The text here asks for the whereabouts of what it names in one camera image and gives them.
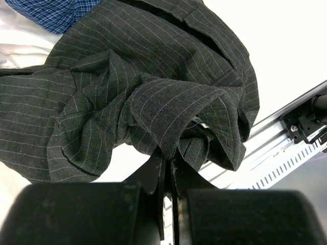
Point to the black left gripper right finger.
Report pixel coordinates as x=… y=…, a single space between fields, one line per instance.
x=190 y=197

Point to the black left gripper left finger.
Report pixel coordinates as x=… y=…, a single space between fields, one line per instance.
x=150 y=177

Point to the dark pinstriped shirt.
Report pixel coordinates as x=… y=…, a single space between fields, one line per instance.
x=168 y=74

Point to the white shirt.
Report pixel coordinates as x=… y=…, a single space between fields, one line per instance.
x=23 y=42

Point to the blue checked shirt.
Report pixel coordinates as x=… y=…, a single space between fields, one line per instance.
x=55 y=16

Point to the perforated cable duct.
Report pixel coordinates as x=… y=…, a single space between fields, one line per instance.
x=270 y=171

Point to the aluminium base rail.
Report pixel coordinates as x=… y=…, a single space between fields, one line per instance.
x=267 y=138

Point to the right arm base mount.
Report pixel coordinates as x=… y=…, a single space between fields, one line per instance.
x=307 y=122

